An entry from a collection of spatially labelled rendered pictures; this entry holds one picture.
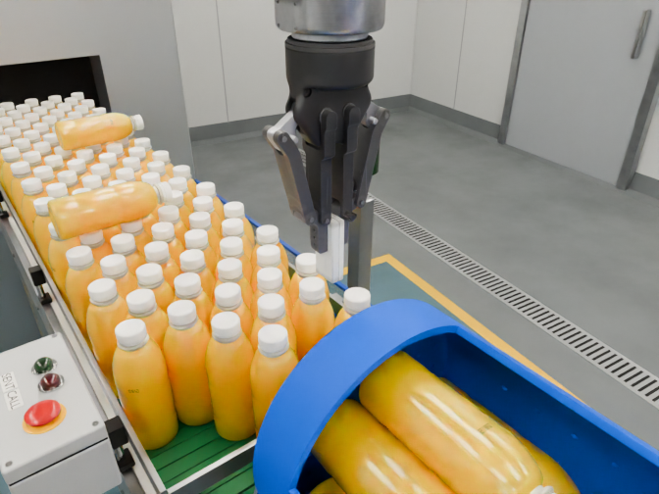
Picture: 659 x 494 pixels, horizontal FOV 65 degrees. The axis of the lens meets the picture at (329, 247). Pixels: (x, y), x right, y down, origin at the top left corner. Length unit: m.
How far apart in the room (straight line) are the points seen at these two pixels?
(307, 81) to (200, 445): 0.59
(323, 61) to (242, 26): 4.50
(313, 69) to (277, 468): 0.35
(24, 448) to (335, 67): 0.49
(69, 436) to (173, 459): 0.24
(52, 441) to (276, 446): 0.25
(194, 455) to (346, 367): 0.42
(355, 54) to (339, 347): 0.26
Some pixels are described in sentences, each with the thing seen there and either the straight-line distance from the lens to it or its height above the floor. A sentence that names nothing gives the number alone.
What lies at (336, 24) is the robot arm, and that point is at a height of 1.50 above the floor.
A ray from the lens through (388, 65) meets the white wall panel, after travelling 5.74.
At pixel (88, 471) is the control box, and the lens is 0.68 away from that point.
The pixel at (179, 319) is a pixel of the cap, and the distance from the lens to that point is 0.76.
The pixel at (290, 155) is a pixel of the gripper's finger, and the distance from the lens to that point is 0.45.
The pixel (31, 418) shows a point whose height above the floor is 1.11.
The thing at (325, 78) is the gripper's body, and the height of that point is 1.46.
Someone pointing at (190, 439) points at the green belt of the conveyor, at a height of 0.90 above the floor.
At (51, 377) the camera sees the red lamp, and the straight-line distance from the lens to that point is 0.71.
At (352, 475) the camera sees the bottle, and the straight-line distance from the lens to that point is 0.52.
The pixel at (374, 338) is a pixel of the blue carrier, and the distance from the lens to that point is 0.49.
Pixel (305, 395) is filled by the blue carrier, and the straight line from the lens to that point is 0.49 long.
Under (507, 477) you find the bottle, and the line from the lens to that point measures 0.47.
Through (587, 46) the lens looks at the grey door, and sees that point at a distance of 4.43.
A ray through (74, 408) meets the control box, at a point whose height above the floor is 1.10.
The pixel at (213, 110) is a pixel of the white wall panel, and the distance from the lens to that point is 4.94.
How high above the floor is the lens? 1.55
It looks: 30 degrees down
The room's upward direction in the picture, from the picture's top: straight up
